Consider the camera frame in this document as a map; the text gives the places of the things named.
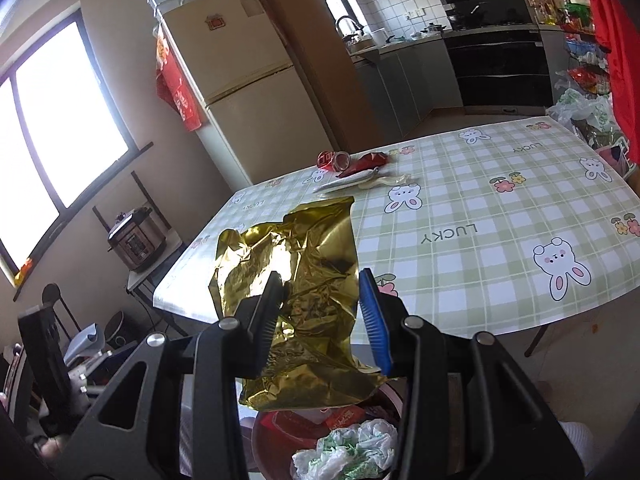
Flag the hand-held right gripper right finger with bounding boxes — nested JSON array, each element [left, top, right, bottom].
[[357, 267, 586, 480]]

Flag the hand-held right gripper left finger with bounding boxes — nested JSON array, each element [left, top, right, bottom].
[[55, 270, 291, 480]]

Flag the gold foil wrapper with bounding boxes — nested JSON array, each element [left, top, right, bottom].
[[207, 196, 383, 412]]

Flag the red white plastic tray package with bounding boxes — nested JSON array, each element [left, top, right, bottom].
[[260, 405, 368, 441]]

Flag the brown plastic waste bin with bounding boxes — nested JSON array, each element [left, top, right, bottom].
[[250, 380, 416, 480]]

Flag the white green plastic bag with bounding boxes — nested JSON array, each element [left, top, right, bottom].
[[292, 420, 398, 480]]

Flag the white blue handheld appliance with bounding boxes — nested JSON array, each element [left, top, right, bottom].
[[62, 322, 108, 366]]

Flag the folding chair with white seat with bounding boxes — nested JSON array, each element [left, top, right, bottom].
[[92, 170, 186, 311]]

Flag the silver electric pressure cooker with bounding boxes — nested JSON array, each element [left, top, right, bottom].
[[107, 206, 168, 273]]

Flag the dark red snack wrapper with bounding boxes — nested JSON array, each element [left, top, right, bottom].
[[337, 151, 390, 178]]

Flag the red drink can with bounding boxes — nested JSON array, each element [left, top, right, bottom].
[[316, 150, 352, 172]]

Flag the red hanging cloth on fridge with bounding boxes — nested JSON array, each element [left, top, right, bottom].
[[154, 25, 203, 133]]

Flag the grey lower kitchen cabinets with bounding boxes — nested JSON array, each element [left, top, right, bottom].
[[352, 40, 463, 133]]

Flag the large window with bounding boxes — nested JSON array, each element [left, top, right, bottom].
[[0, 7, 153, 286]]

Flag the cream refrigerator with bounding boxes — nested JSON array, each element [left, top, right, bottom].
[[155, 0, 336, 191]]

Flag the black built-in oven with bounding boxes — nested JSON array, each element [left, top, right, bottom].
[[442, 27, 556, 108]]

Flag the pink plastic basket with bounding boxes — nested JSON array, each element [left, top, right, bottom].
[[595, 140, 633, 176]]

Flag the white plastic bag with goods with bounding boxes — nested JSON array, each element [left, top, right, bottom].
[[547, 87, 618, 136]]

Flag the chrome kitchen faucet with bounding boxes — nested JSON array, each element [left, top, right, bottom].
[[335, 15, 366, 41]]

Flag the black range hood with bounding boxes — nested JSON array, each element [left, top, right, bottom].
[[432, 0, 533, 31]]

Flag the wire rack with snacks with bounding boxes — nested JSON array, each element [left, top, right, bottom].
[[562, 2, 613, 96]]

